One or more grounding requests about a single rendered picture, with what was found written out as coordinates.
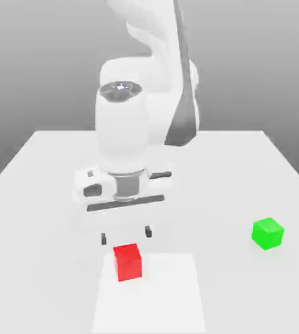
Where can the small red cube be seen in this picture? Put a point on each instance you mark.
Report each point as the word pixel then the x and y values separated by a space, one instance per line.
pixel 128 263

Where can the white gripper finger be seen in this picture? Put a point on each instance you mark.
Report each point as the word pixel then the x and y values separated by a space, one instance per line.
pixel 103 238
pixel 148 231

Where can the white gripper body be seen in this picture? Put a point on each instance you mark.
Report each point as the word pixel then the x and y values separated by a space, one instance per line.
pixel 124 215

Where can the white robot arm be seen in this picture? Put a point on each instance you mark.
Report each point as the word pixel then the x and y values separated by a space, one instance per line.
pixel 123 125

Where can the small green cube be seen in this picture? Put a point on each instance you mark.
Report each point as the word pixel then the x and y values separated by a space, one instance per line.
pixel 267 233

